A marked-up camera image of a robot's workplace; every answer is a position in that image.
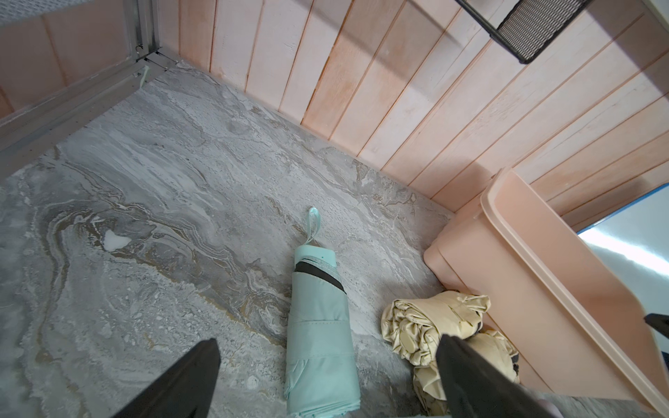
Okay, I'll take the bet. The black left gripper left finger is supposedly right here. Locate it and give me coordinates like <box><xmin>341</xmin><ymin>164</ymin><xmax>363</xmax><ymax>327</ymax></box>
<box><xmin>115</xmin><ymin>338</ymin><xmax>221</xmax><ymax>417</ymax></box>

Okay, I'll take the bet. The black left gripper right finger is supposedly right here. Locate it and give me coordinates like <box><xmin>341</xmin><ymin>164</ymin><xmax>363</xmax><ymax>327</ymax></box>
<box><xmin>436</xmin><ymin>334</ymin><xmax>552</xmax><ymax>417</ymax></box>

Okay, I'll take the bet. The white board with blue frame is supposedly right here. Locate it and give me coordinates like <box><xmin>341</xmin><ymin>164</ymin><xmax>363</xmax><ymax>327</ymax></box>
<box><xmin>577</xmin><ymin>184</ymin><xmax>669</xmax><ymax>356</ymax></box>

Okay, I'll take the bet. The aluminium frame rail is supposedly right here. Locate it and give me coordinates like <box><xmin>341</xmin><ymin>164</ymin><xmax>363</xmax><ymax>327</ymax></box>
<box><xmin>1</xmin><ymin>1</ymin><xmax>180</xmax><ymax>178</ymax></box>

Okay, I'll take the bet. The pink plastic storage box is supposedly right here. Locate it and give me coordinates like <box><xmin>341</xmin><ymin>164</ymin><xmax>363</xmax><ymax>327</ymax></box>
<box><xmin>423</xmin><ymin>169</ymin><xmax>668</xmax><ymax>416</ymax></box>

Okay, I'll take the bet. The cream folded umbrella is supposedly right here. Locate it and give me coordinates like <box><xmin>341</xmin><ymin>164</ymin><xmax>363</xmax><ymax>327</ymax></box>
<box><xmin>381</xmin><ymin>291</ymin><xmax>520</xmax><ymax>416</ymax></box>

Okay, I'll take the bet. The mint green umbrella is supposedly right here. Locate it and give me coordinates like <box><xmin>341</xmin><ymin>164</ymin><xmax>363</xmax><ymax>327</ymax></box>
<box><xmin>284</xmin><ymin>207</ymin><xmax>361</xmax><ymax>417</ymax></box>

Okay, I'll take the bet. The black wire mesh basket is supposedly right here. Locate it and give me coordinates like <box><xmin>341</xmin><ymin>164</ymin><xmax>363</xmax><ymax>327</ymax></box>
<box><xmin>456</xmin><ymin>0</ymin><xmax>592</xmax><ymax>64</ymax></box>

